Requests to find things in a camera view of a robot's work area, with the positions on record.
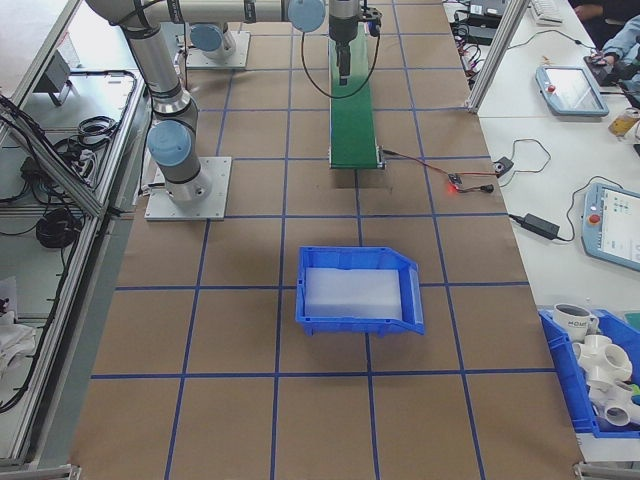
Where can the black electronics box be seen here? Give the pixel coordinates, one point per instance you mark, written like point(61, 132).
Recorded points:
point(480, 34)
point(487, 9)

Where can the blue plastic bin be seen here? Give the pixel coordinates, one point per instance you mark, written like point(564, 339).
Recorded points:
point(350, 326)

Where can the green conveyor belt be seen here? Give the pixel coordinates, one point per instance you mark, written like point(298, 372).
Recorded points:
point(352, 130)

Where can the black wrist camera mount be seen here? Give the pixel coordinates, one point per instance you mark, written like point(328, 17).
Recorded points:
point(372, 17)

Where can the white pvc pipe fitting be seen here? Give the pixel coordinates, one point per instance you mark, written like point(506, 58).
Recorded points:
point(615, 412)
point(597, 352)

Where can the small circuit board red light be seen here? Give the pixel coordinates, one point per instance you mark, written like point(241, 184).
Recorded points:
point(455, 179)

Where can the green blue small item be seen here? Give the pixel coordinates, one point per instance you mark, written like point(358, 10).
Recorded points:
point(635, 395)

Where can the green mat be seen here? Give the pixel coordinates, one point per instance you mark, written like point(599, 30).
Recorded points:
point(634, 317)

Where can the grey metal box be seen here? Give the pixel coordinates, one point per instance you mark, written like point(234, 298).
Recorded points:
point(52, 75)

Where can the white square base plate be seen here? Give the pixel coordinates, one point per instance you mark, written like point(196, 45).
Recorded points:
point(240, 55)
point(215, 200)

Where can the white mug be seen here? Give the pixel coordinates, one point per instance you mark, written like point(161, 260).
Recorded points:
point(570, 322)

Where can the black handheld device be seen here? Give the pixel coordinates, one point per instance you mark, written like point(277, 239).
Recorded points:
point(605, 72)

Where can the black plug adapter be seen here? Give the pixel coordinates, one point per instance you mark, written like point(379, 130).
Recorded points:
point(29, 169)

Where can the aluminium profile post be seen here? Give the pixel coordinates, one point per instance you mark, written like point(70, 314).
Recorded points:
point(492, 55)

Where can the white keyboard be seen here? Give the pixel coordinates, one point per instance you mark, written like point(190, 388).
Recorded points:
point(547, 10)

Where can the black barrel plug connector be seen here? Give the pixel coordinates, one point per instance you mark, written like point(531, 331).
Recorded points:
point(485, 188)

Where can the small black control box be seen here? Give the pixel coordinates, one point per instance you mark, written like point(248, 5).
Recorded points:
point(502, 166)

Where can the teach pendant with grey screen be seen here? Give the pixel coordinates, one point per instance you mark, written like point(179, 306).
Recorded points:
point(570, 90)

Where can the v-shaped metal bar frame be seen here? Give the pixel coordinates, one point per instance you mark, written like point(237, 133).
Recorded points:
point(75, 277)

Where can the large blue storage bin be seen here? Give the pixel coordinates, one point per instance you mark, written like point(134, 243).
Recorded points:
point(565, 380)

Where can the person in dark clothes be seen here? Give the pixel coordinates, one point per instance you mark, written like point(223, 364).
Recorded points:
point(600, 7)

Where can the black power adapter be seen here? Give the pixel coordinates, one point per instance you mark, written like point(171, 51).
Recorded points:
point(541, 225)

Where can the teach pendant showing white screen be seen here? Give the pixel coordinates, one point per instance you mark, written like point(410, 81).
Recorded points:
point(615, 225)

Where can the white cloth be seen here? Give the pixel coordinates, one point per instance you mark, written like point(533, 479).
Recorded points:
point(12, 340)

